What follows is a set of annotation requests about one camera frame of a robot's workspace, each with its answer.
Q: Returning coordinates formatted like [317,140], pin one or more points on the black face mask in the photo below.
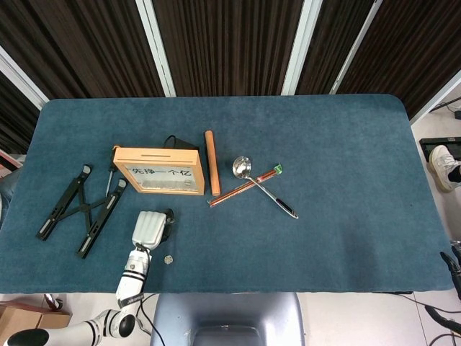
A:
[185,145]

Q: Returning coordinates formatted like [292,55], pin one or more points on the black flat device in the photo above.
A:
[439,140]

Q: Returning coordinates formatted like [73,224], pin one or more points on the wooden rolling pin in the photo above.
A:
[212,162]

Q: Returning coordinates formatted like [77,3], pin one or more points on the silver coin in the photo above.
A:
[168,258]

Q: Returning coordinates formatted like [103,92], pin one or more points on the steel ladle with black grip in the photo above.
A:
[241,167]

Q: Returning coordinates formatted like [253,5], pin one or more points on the blue table cloth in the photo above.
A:
[288,245]

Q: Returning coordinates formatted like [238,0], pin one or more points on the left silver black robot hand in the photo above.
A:
[149,229]

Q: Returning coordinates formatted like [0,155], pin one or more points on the white sneaker with black sock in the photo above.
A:
[441,166]

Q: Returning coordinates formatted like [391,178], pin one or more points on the white partition post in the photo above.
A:
[299,47]
[21,77]
[436,97]
[155,47]
[354,47]

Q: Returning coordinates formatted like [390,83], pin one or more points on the red chopsticks in clear sleeve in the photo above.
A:
[234,192]

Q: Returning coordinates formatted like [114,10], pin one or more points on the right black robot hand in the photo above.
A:
[453,266]

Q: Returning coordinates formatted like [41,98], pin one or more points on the black folding laptop stand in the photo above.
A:
[84,208]

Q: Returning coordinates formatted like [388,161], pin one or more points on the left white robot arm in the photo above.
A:
[131,284]

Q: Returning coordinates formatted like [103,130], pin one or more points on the cardboard box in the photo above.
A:
[21,319]

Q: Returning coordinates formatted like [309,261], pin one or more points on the wooden framed money box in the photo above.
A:
[155,153]

